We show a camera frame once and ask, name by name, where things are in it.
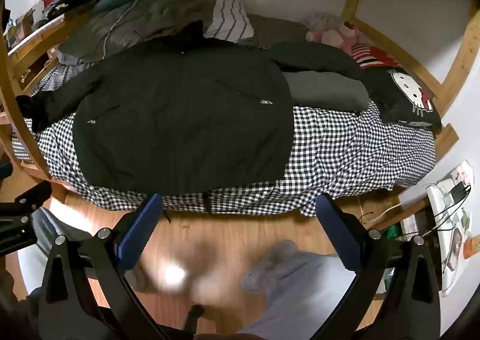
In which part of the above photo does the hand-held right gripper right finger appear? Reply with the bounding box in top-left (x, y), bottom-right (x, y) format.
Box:
top-left (315, 193), bottom-right (441, 340)

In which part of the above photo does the black charger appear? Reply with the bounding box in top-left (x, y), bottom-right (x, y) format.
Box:
top-left (450, 184), bottom-right (472, 206)

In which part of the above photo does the folded dark grey cloth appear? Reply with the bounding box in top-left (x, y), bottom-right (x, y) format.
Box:
top-left (283, 71), bottom-right (370, 113)

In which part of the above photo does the black-white checkered bed sheet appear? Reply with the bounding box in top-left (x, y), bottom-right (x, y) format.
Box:
top-left (11, 62), bottom-right (437, 218)

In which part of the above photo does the black jacket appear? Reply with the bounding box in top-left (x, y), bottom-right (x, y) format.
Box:
top-left (17, 22), bottom-right (379, 199)

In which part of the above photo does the wooden bed frame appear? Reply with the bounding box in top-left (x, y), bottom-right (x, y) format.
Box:
top-left (0, 0), bottom-right (480, 196)

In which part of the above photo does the white cable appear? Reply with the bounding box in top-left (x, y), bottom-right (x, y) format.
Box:
top-left (360, 200), bottom-right (405, 225)

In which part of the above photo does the pink plush toy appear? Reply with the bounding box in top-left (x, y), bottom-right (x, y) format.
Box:
top-left (305, 12), bottom-right (370, 50)

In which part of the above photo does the cluttered wooden shelf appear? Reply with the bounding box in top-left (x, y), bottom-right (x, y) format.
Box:
top-left (4, 0), bottom-right (111, 86)

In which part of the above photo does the white power strip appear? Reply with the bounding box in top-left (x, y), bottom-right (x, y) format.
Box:
top-left (427, 179), bottom-right (471, 290)

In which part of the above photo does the black cat-face pillow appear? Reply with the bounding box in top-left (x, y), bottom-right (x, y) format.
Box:
top-left (362, 66), bottom-right (442, 135)

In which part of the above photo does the grey garment with pink seam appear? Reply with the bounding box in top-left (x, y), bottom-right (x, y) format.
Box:
top-left (58, 0), bottom-right (222, 64)

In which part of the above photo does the red striped cushion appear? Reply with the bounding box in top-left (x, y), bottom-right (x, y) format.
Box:
top-left (350, 44), bottom-right (400, 70)

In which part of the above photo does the black clothes pile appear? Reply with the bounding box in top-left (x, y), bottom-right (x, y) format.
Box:
top-left (47, 0), bottom-right (103, 20)

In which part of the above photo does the person's right leg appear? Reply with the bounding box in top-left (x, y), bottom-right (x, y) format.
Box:
top-left (240, 240), bottom-right (359, 338)

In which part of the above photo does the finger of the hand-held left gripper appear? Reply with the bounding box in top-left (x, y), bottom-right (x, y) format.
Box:
top-left (0, 180), bottom-right (53, 256)

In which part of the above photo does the dark patterned pillow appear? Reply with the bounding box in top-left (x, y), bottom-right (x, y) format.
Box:
top-left (240, 14), bottom-right (312, 50)

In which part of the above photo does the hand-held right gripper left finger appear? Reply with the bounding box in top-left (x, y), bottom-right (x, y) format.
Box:
top-left (37, 193), bottom-right (177, 340)

